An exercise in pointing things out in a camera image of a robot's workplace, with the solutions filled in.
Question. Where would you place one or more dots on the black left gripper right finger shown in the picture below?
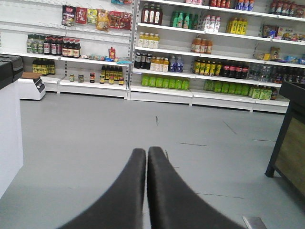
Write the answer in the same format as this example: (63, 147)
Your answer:
(173, 204)

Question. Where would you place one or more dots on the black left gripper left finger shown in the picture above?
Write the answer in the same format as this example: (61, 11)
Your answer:
(120, 207)

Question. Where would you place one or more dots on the black wooden fruit display stand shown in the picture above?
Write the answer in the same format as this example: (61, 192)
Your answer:
(288, 156)

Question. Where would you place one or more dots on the white box appliance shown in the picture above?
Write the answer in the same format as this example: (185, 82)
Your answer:
(31, 86)

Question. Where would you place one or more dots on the white supermarket shelf unit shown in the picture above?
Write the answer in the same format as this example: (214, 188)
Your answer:
(195, 52)

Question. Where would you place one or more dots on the white counter with black top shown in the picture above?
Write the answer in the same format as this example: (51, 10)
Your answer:
(11, 149)

